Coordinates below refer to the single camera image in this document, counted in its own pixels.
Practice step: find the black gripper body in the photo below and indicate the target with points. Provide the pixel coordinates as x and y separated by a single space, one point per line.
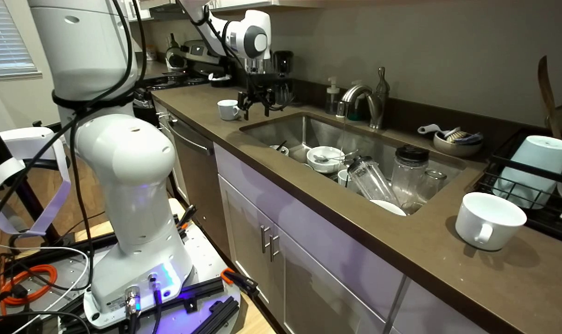
258 84

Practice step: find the wooden spatula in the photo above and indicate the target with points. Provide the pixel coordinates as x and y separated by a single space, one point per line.
548 95

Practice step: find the white mug cup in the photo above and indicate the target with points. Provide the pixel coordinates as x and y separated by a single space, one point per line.
229 110

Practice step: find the white container in rack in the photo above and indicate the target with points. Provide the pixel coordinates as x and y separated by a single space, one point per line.
529 177

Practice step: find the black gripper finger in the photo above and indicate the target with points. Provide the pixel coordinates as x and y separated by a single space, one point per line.
267 102
243 102

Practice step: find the white bowl in sink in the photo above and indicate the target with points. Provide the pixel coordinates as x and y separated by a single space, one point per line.
325 158

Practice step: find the white mug on counter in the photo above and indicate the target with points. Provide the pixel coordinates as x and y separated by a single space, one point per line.
488 221

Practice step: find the chrome sink faucet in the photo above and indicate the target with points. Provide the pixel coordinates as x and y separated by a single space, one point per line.
364 102

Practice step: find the black dish rack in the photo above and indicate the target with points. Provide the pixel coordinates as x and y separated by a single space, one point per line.
549 217

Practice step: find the glass jar black lid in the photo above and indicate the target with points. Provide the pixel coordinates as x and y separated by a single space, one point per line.
407 175

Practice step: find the cabinet door handle pair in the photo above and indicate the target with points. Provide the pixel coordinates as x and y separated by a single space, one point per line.
267 242

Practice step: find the soap dispenser bottle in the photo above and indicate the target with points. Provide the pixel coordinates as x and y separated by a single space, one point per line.
332 95

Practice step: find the bowl with utensils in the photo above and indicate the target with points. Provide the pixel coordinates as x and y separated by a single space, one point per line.
453 141

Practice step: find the white plate in sink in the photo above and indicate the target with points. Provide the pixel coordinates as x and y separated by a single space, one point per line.
390 206

